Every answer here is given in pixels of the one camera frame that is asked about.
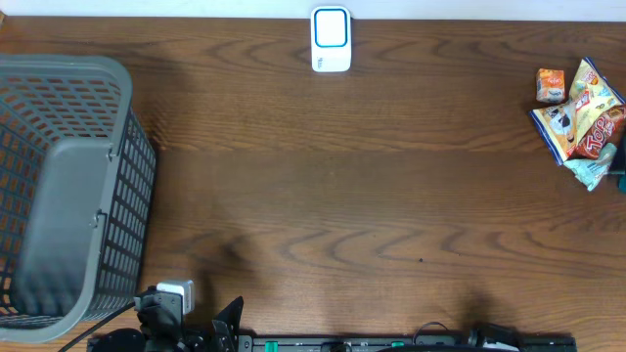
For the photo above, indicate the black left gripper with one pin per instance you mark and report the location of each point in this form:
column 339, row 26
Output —
column 223, row 331

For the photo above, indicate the mint green wipes pack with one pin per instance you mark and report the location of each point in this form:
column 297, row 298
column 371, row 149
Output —
column 591, row 171

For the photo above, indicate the orange white snack packet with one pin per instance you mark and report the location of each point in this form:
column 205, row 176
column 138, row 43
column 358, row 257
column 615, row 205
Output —
column 550, row 86

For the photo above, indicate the blue Listerine mouthwash bottle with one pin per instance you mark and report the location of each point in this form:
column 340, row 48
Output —
column 617, row 168

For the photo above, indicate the red chocolate bar wrapper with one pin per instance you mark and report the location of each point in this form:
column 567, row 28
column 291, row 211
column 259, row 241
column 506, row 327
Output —
column 608, row 128

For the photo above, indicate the yellow white wipes packet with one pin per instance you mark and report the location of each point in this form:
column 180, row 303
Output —
column 563, row 125

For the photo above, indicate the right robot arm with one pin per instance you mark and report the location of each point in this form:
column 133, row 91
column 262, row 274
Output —
column 491, row 336

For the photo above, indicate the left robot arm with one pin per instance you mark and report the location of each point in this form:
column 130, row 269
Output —
column 162, row 328

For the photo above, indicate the white barcode scanner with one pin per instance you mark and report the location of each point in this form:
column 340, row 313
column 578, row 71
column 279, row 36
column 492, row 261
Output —
column 331, row 40

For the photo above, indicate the grey plastic shopping basket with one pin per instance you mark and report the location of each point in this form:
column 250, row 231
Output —
column 77, row 176

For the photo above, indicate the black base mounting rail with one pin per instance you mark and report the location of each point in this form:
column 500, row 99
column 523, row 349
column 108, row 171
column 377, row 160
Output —
column 342, row 343

